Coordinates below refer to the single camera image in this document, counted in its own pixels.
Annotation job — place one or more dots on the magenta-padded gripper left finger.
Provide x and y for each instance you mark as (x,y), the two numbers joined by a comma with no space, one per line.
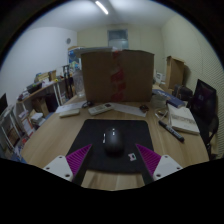
(60,166)

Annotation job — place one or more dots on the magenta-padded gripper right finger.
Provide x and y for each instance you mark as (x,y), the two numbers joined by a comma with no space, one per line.
(166,165)

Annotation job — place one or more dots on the black computer mouse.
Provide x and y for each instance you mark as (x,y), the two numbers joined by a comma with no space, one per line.
(113,141)

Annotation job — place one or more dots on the black mouse pad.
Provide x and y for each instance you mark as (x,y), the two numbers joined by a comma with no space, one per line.
(136,133)

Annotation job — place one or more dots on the black marker pen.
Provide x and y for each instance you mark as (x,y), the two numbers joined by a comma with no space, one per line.
(171,131)

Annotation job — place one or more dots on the open white book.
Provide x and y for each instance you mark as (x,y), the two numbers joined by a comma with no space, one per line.
(182,119)

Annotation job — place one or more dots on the small white flat remote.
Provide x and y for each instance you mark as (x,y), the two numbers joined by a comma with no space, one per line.
(69,113)

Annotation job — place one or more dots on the white paper sheet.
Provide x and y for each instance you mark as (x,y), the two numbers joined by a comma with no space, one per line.
(128,109)
(68,106)

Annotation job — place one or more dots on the cluttered shelf unit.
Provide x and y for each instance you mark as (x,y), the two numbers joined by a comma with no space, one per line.
(30,113)

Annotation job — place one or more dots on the small dark clip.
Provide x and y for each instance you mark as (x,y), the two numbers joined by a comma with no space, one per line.
(144,108)

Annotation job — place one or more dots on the clear plastic container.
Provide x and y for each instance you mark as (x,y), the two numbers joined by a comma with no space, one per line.
(158,101)

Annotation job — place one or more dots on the blue book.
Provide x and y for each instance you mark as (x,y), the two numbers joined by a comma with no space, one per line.
(170,98)

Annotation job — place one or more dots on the white remote control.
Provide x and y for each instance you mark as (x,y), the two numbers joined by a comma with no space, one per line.
(100,109)

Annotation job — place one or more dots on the black office chair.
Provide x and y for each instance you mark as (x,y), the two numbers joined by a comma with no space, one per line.
(204,100)

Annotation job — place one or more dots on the tall open cardboard box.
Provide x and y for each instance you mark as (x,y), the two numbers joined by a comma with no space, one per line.
(175,71)

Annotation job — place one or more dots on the large taped cardboard box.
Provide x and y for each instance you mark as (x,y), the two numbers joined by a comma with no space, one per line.
(98,75)

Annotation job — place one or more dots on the ceiling tube light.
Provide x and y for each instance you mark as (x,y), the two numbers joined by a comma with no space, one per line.
(101,7)

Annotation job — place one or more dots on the round wall clock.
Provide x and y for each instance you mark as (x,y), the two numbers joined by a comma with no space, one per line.
(68,41)

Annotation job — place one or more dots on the small wall window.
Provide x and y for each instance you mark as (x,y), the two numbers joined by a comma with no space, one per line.
(117,38)

